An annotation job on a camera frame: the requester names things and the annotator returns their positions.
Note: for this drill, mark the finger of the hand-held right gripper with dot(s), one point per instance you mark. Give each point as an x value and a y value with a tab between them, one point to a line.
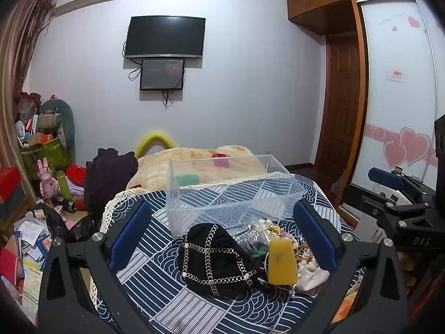
413	228
386	178

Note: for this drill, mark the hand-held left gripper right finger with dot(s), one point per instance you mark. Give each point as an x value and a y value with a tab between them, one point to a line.
314	238

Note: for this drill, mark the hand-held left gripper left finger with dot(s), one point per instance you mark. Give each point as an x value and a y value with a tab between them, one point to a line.
130	238

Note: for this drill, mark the yellow soft pouch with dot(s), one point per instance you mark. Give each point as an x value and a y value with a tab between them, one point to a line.
282	262

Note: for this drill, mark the clear plastic storage box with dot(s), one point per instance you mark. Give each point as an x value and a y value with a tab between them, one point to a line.
229	195

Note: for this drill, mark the gold bead jewelry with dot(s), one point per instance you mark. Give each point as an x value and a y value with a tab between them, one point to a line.
303	252

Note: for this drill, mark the white cloth pouch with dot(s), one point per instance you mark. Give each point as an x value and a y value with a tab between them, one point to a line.
311	276

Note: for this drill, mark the cream flower hair accessory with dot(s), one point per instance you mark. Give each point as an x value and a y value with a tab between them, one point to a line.
271	229

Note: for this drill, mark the navy wave patterned bedspread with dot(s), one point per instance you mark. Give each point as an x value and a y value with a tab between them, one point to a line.
156	278

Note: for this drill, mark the dark purple cloth pile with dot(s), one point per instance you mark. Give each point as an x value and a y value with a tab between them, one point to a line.
109	177

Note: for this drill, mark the silver sequined cloth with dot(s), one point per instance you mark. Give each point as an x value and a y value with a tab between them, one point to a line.
245	238

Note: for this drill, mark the white heart print wardrobe door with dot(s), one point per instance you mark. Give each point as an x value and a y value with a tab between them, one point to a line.
396	104

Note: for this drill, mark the beige fleece blanket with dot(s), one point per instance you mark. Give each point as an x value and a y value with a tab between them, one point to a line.
156	167

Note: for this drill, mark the green sponge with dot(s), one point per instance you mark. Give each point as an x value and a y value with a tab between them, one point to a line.
187	180

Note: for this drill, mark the wooden door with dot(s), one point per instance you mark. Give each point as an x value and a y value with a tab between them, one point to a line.
339	111

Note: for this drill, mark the red cloth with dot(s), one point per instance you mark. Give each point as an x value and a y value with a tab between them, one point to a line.
75	174

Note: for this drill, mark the green cylinder bottle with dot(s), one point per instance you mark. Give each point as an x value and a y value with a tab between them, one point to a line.
63	184

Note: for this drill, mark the pink bunny toy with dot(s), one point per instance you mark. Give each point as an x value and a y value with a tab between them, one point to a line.
47	181

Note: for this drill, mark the white and red label sticker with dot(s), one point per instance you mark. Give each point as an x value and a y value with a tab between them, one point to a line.
396	75

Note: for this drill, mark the yellow foam tube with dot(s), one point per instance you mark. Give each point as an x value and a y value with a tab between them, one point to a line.
154	138

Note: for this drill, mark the pile of papers and books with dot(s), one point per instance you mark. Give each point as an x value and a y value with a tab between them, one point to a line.
24	250

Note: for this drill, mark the green shopping bag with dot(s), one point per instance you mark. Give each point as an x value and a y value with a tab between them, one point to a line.
48	155

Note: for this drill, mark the pink phone case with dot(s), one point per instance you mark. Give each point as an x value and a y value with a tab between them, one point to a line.
220	160

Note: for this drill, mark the teal plush cushion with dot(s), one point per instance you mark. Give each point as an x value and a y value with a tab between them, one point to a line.
67	121

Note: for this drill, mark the red box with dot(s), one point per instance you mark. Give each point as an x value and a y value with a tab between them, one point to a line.
8	184

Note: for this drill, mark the brown striped curtain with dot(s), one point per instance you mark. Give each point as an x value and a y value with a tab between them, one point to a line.
19	59

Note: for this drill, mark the black camera lens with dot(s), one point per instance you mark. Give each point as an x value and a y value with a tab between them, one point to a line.
64	202

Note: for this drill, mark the small wall monitor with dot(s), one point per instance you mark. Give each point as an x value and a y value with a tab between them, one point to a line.
161	74

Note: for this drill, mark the wall mounted black television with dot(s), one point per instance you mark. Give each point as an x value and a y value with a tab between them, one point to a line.
165	36

